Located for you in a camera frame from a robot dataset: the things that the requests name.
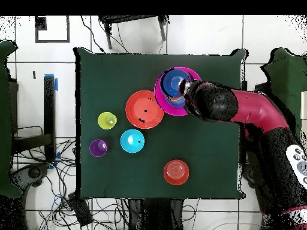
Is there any cyan ribbed bowl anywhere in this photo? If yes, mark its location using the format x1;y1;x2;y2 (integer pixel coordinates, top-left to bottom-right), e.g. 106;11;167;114
120;128;146;154

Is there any dark green table cloth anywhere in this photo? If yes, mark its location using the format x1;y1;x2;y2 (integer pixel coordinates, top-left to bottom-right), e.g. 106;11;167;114
73;46;249;201

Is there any blue tape strip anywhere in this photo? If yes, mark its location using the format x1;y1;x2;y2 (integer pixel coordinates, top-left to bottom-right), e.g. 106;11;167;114
49;151;61;170
44;74;59;92

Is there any thin black floor cable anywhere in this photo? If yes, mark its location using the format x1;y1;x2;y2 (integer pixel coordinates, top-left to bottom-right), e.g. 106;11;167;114
80;15;107;54

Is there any light blue translucent bowl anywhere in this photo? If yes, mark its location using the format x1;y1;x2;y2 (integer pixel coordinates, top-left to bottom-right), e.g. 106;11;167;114
165;95;186;108

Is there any orange translucent bowl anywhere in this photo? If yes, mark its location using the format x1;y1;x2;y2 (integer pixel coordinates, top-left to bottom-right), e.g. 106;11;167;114
163;159;190;186

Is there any large pink plastic bowl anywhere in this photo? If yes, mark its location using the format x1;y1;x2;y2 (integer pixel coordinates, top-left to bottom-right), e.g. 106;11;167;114
153;66;201;117

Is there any white box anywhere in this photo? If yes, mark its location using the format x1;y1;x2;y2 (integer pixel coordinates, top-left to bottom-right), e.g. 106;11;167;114
300;90;307;120

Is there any purple plastic cup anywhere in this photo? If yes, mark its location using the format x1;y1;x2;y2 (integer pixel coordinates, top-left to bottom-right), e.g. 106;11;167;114
89;139;110;158

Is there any yellow plastic cup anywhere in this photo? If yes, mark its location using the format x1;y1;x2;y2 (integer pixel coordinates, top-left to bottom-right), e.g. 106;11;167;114
97;111;118;131

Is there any black square frame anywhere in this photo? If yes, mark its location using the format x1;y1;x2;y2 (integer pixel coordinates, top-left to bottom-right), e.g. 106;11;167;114
35;15;71;44

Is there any black floor stand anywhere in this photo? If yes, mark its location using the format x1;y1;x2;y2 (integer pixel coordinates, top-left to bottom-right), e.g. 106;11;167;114
10;75;57;162

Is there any black metal stool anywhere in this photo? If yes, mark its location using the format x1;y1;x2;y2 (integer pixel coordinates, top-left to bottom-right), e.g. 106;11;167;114
98;15;170;50

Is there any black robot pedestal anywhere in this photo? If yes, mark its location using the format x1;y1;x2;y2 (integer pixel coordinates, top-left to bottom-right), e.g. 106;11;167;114
128;198;184;230

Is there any red-orange shallow bowl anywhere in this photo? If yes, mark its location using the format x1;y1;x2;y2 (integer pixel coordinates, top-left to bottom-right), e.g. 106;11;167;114
125;90;165;130

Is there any bundle of floor cables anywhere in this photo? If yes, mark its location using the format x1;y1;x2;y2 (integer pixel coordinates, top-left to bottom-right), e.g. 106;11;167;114
14;124;130;230

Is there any black floor device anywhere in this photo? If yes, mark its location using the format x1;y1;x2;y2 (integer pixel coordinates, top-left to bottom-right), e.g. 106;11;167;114
9;162;52;199

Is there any black power strip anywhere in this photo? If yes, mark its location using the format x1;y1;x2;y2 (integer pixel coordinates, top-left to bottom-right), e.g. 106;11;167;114
67;192;94;228

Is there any dark blue ribbed bowl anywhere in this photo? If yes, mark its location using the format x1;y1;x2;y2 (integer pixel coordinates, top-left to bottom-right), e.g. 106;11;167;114
159;68;192;98

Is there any dark green side cloth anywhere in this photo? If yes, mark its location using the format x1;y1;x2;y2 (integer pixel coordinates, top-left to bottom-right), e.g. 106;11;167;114
260;47;307;144
0;40;22;198

